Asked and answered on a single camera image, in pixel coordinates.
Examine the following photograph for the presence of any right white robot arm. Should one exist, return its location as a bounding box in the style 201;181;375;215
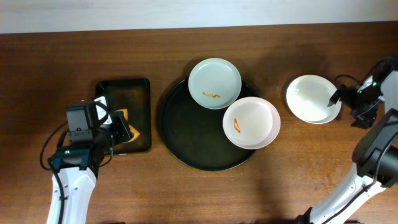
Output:
294;56;397;223

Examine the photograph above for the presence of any pale green plate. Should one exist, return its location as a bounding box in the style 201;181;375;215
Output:
188;58;242;110

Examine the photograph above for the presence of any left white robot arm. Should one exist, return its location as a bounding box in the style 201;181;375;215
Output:
47;100;139;223

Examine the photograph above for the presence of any round black tray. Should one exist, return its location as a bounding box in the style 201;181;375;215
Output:
157;79;256;171

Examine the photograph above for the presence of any green and yellow sponge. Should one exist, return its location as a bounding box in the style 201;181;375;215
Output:
117;108;141;143

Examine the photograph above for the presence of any black rectangular tray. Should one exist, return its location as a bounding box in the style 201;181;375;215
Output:
95;78;152;155

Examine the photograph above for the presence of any pale pink plate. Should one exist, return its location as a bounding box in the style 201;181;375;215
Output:
222;96;281;150

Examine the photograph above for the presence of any white plate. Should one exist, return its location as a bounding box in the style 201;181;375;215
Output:
285;75;341;124

